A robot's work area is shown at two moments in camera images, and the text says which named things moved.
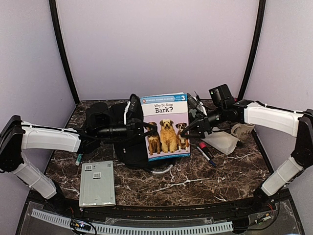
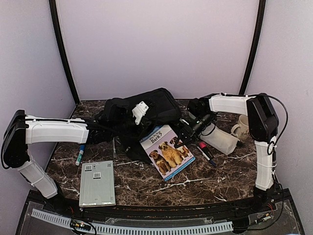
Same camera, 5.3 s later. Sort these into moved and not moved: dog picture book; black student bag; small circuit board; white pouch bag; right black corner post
Moved: dog picture book; black student bag
Not moved: right black corner post; white pouch bag; small circuit board
